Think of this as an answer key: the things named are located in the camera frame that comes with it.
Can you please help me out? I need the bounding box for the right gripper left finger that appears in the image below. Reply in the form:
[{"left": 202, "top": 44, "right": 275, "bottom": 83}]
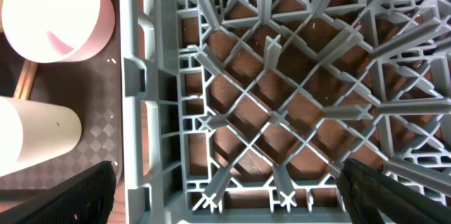
[{"left": 1, "top": 161, "right": 116, "bottom": 224}]

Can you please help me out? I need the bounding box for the white green cup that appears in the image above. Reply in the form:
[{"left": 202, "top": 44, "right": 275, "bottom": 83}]
[{"left": 1, "top": 97, "right": 82, "bottom": 176}]

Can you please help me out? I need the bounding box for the wooden chopstick right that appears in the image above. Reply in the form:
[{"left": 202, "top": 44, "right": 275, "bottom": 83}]
[{"left": 13, "top": 60, "right": 38, "bottom": 100}]

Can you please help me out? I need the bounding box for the grey dishwasher rack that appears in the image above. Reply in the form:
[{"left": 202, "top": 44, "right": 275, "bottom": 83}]
[{"left": 120, "top": 0, "right": 450, "bottom": 223}]

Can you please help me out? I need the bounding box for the brown plastic serving tray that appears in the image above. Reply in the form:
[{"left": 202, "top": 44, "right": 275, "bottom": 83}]
[{"left": 1, "top": 0, "right": 123, "bottom": 190}]

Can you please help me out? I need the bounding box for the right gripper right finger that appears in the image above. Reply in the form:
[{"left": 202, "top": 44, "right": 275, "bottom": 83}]
[{"left": 336, "top": 158, "right": 450, "bottom": 224}]

